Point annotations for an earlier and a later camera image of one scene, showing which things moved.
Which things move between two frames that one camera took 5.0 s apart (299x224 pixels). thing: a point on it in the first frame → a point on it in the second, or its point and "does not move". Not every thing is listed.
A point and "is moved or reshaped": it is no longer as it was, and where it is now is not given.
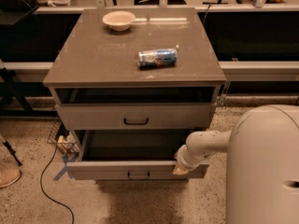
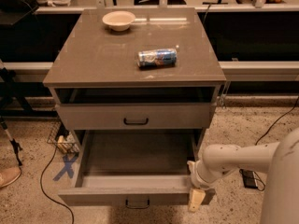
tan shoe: [8, 176] does not move
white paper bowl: [119, 21] does not move
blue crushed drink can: [157, 58] does not move
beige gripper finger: [177, 171] → [196, 198]
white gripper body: [186, 161] → [198, 176]
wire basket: [64, 139] does not move
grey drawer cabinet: [136, 82] does not move
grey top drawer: [129, 107] does not move
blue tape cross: [63, 172] does not move
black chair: [16, 11] does not move
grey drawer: [130, 154] is moved or reshaped
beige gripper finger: [178, 155] → [191, 164]
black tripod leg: [12, 151] → [13, 143]
